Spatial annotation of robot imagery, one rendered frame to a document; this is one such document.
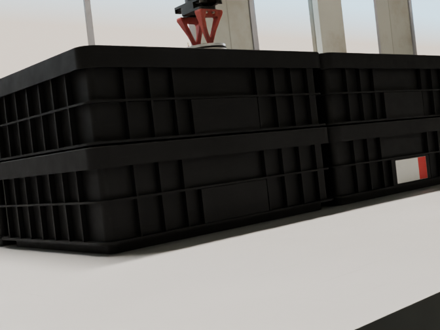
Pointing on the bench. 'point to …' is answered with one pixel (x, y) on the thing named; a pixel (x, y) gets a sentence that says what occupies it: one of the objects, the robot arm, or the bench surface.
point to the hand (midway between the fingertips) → (203, 42)
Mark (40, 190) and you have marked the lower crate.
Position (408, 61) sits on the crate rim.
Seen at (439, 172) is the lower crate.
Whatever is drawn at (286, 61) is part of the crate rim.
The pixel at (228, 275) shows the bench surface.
